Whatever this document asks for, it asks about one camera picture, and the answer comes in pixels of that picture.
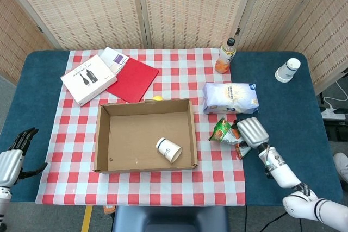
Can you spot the yellow floor tape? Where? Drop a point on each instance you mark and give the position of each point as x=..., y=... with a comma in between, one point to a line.
x=87, y=218

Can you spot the red notebook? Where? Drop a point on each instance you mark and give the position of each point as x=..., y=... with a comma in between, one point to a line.
x=134, y=80

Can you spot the woven folding screen panel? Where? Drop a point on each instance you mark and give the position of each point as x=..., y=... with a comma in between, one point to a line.
x=16, y=41
x=190, y=9
x=81, y=9
x=326, y=39
x=272, y=3

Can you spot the white shoe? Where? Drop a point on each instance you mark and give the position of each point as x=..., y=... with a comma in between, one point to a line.
x=342, y=166

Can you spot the white blue tissue pack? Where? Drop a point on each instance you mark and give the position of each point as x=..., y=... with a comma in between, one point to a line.
x=231, y=97

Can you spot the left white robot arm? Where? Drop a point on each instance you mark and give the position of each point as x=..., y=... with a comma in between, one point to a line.
x=4, y=204

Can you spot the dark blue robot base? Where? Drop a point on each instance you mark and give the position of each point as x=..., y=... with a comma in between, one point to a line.
x=168, y=219

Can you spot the white power strip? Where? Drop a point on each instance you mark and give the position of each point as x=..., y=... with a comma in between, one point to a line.
x=333, y=114

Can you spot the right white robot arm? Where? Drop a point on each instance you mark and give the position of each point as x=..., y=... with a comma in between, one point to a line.
x=282, y=172

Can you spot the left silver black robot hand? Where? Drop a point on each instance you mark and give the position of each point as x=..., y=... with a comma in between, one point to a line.
x=9, y=166

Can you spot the teal table cover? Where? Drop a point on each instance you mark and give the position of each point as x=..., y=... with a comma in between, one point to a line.
x=293, y=101

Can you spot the orange tea bottle black cap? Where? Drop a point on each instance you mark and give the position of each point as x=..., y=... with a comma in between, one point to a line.
x=224, y=61

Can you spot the white product box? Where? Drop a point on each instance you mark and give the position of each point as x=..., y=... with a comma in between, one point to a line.
x=87, y=80

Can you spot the open brown cardboard box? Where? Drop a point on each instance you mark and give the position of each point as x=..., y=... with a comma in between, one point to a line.
x=130, y=134

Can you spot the green snack bag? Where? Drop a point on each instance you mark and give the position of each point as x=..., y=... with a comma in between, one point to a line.
x=221, y=132

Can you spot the small orange floor object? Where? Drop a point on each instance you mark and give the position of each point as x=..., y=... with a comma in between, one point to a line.
x=109, y=209

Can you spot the small yellow ball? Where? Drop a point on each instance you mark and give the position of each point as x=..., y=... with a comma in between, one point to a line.
x=157, y=97

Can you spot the small white paper cup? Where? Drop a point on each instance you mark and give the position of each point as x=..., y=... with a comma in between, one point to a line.
x=168, y=150

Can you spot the white purple spiral notebook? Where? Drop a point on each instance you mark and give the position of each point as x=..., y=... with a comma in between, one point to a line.
x=114, y=56

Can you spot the red white checkered tablecloth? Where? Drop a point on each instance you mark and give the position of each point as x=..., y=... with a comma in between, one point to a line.
x=163, y=188

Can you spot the stack of white paper cups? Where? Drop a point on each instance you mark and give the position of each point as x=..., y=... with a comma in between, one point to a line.
x=286, y=70

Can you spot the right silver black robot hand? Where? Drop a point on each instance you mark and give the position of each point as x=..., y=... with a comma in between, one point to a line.
x=253, y=132

